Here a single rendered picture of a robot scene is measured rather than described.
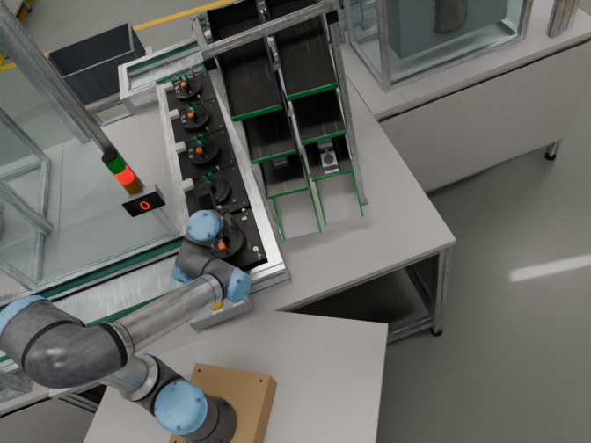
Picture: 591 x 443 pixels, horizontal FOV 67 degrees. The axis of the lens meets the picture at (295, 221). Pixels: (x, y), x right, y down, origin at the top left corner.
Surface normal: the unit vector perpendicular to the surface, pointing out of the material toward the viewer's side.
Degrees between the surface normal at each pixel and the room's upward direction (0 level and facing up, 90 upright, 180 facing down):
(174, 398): 7
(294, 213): 45
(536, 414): 0
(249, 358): 0
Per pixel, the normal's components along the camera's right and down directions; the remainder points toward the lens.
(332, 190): -0.07, 0.15
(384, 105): -0.22, -0.58
